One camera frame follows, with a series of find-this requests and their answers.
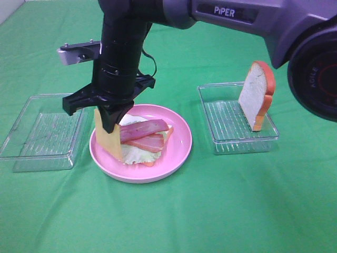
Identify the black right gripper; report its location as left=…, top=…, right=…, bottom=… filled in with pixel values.
left=62, top=58, right=155, bottom=133

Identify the white bread slice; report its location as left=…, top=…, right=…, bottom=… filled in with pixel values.
left=120, top=113, right=174, bottom=168

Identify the bacon strip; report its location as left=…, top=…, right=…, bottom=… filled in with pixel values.
left=124, top=133, right=164, bottom=153
left=120, top=119, right=169, bottom=143

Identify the yellow cheese slice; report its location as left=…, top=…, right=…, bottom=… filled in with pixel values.
left=94, top=109, right=123, bottom=161

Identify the green lettuce leaf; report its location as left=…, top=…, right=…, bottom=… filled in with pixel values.
left=120, top=118, right=169, bottom=166

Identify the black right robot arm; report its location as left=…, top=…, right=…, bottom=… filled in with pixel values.
left=59, top=1, right=336, bottom=133

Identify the clear left plastic container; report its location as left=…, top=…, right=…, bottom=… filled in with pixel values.
left=1, top=93, right=93, bottom=172

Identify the clear plastic container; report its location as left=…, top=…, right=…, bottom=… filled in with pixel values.
left=1, top=93, right=93, bottom=172
left=197, top=82, right=279, bottom=155

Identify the pink round plate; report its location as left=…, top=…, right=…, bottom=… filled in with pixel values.
left=89, top=104, right=192, bottom=183

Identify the clear right plastic container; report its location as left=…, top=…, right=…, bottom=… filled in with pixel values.
left=197, top=82, right=279, bottom=155

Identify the green tablecloth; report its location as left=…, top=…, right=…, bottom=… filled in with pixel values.
left=0, top=0, right=337, bottom=253

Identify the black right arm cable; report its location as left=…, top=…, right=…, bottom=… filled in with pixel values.
left=136, top=34, right=158, bottom=80

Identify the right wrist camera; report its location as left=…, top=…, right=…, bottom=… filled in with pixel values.
left=57, top=40, right=101, bottom=65

